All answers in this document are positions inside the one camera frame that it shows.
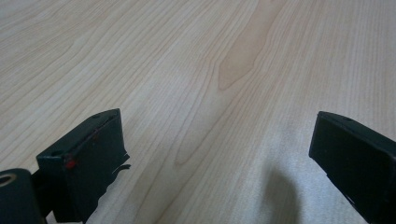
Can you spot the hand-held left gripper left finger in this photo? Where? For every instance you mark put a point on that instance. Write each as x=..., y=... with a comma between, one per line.
x=84, y=161

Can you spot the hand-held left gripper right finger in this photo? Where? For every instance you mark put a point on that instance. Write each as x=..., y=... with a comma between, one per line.
x=358, y=161

